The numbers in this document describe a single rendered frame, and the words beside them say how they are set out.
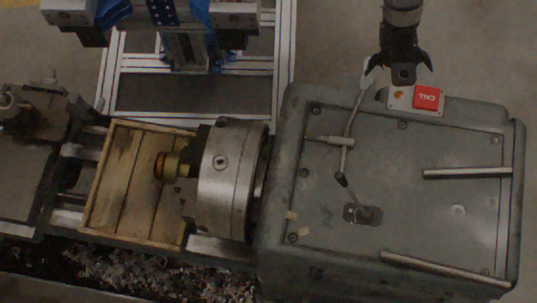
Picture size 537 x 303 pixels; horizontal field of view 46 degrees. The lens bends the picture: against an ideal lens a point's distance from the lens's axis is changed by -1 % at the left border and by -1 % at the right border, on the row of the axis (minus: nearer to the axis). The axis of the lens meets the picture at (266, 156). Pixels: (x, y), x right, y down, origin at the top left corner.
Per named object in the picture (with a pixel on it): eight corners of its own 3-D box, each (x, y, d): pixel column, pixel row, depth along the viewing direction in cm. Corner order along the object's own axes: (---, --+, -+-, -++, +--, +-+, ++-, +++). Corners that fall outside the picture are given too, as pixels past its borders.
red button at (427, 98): (438, 91, 153) (440, 87, 151) (436, 113, 151) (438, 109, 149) (413, 87, 153) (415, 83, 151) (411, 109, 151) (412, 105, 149)
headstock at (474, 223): (483, 161, 186) (531, 104, 150) (471, 323, 170) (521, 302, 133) (287, 128, 192) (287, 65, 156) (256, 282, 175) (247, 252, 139)
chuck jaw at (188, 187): (219, 182, 161) (207, 224, 155) (220, 191, 165) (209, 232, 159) (176, 174, 162) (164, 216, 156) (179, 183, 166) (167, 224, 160)
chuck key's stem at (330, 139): (304, 142, 148) (353, 150, 147) (305, 138, 146) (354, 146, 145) (306, 133, 149) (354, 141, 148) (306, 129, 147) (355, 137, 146)
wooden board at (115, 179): (209, 139, 192) (207, 133, 188) (181, 253, 179) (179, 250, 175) (115, 123, 194) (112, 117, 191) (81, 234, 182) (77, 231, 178)
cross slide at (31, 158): (76, 93, 192) (71, 86, 188) (32, 226, 177) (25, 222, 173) (25, 84, 193) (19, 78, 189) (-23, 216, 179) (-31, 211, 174)
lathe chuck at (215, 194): (259, 140, 183) (251, 103, 152) (238, 247, 175) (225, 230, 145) (229, 135, 184) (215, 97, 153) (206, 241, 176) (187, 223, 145)
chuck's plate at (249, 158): (271, 142, 182) (266, 105, 152) (250, 249, 175) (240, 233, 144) (259, 140, 183) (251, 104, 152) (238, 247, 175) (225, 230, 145)
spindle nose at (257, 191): (277, 156, 176) (274, 134, 156) (263, 230, 171) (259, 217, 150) (267, 154, 176) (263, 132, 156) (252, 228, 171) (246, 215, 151)
